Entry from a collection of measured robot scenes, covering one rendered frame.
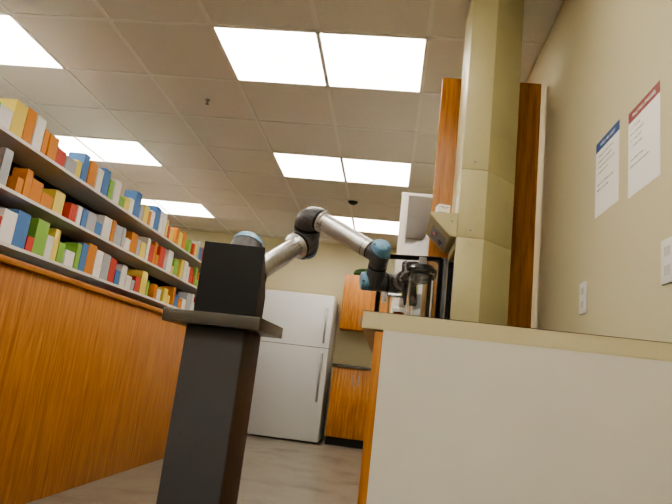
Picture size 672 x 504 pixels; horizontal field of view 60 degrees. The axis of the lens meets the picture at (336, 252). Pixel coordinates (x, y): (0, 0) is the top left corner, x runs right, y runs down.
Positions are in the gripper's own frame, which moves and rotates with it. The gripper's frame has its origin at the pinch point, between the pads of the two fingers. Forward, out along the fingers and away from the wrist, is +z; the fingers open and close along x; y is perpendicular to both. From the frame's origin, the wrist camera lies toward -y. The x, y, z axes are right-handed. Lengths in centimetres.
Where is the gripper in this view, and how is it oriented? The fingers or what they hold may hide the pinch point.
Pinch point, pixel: (421, 276)
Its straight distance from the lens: 208.2
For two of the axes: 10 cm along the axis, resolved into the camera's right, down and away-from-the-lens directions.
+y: 1.2, -9.7, 2.2
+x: 9.8, 1.5, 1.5
